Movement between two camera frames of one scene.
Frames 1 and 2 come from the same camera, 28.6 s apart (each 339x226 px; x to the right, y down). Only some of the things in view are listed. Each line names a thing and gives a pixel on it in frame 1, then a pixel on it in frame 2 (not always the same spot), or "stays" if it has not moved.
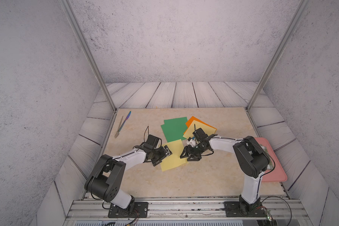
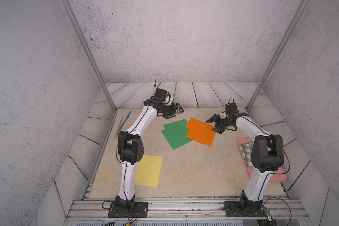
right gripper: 194,158 → 215,117
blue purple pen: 126,118 stays
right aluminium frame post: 295,22 stays
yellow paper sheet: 174,160 → 148,170
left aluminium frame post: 69,10 stays
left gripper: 161,149 → 173,113
